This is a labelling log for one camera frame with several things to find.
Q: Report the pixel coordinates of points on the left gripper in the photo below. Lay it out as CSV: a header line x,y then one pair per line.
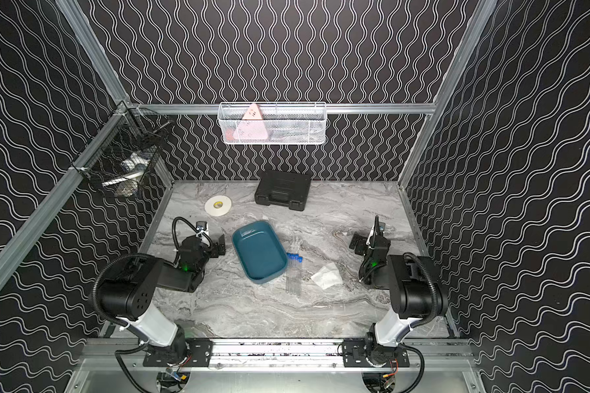
x,y
214,246

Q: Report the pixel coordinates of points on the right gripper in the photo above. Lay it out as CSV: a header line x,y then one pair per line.
x,y
361,241

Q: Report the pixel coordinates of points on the white wipe cloth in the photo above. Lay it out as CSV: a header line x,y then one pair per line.
x,y
327,277

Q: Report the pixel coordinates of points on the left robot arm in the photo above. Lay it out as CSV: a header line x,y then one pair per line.
x,y
122,292

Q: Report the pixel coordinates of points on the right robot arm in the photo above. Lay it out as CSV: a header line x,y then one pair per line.
x,y
415,295

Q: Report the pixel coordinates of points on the white tape roll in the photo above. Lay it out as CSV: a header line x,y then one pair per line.
x,y
218,206

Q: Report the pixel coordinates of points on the teal plastic tray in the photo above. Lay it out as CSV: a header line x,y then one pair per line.
x,y
260,252

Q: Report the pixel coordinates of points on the black plastic tool case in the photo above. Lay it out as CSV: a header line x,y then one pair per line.
x,y
287,189

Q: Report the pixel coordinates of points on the pink triangular card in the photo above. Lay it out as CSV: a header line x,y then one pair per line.
x,y
251,128

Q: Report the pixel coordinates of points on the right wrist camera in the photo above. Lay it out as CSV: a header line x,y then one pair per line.
x,y
379,227

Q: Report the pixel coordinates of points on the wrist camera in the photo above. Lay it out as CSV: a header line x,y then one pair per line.
x,y
379,227
201,226

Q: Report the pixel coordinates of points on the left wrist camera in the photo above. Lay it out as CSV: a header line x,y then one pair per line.
x,y
201,226

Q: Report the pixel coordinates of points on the white wire basket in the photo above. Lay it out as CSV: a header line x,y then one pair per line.
x,y
287,123

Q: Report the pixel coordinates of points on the black wire basket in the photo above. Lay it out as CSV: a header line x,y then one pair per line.
x,y
129,154

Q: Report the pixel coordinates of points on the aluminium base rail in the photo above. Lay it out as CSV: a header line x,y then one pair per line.
x,y
320,356

